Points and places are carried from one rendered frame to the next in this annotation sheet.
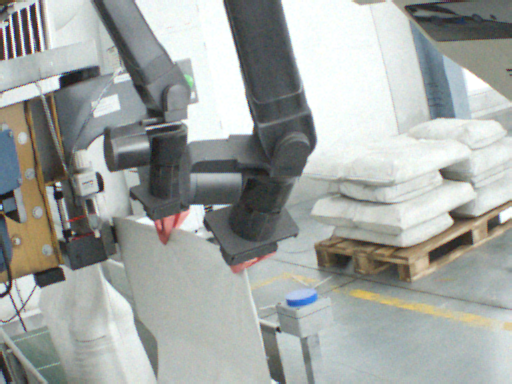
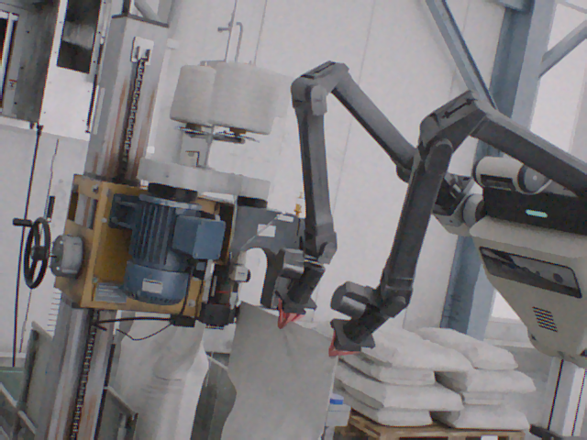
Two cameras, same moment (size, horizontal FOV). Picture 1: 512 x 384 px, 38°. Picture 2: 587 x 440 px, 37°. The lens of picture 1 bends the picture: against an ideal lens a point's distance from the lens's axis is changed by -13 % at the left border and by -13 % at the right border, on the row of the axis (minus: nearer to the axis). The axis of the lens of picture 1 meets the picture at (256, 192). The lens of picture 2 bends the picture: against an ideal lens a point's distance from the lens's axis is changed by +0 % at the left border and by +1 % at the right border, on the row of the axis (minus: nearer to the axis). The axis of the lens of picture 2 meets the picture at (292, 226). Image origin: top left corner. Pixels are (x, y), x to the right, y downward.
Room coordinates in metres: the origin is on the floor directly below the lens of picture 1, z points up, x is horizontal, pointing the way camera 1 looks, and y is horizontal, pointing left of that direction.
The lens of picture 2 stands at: (-0.93, 0.30, 1.43)
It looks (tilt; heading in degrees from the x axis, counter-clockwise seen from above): 3 degrees down; 357
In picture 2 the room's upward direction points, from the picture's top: 11 degrees clockwise
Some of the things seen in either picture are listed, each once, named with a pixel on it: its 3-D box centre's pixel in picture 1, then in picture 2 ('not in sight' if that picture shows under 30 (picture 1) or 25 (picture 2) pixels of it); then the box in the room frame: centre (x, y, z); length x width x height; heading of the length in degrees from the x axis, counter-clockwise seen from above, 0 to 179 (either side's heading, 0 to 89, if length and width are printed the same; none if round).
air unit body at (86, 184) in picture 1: (89, 193); (238, 280); (1.39, 0.28, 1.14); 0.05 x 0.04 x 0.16; 119
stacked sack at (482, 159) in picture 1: (479, 155); (479, 376); (4.47, -1.34, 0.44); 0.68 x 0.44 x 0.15; 119
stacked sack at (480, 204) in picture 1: (486, 193); (473, 412); (4.46, -1.36, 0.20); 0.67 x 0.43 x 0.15; 119
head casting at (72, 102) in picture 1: (96, 139); (242, 247); (1.60, 0.29, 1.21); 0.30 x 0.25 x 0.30; 29
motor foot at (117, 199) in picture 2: not in sight; (139, 215); (1.24, 0.55, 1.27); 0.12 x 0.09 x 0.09; 119
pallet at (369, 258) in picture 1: (434, 227); (410, 421); (4.49, -0.98, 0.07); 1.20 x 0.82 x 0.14; 121
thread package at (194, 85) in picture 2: not in sight; (199, 95); (1.49, 0.48, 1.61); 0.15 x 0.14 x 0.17; 29
